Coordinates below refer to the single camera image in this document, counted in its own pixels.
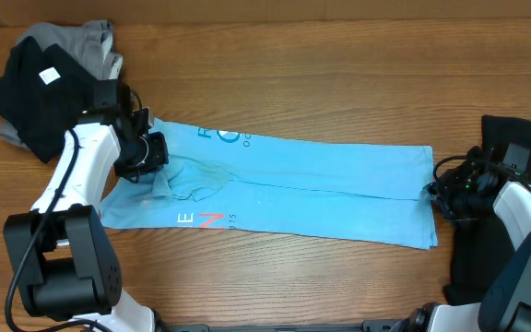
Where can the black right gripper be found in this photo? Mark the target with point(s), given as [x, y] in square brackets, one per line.
[448, 179]

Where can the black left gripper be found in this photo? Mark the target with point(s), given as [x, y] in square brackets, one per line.
[159, 157]

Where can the light blue printed t-shirt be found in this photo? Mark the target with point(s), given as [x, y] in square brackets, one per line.
[226, 180]

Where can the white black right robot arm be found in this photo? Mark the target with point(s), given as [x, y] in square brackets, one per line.
[506, 306]

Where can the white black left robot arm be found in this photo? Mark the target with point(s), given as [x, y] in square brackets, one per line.
[64, 265]

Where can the black cloth pile right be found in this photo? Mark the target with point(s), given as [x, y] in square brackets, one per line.
[482, 247]

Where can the black folded shirt with tag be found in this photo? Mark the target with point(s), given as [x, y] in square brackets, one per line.
[42, 93]

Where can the grey folded shirt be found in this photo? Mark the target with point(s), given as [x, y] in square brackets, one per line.
[90, 45]

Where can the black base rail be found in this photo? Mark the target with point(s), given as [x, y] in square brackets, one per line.
[376, 325]

